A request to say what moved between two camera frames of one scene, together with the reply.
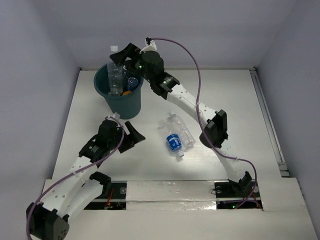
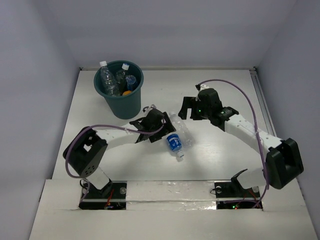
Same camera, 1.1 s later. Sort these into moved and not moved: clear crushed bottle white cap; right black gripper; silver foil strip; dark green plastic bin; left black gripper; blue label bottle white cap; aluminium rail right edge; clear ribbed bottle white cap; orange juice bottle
Moved: left black gripper; right black gripper; clear ribbed bottle white cap
Not moved: blue label bottle white cap; aluminium rail right edge; orange juice bottle; dark green plastic bin; silver foil strip; clear crushed bottle white cap
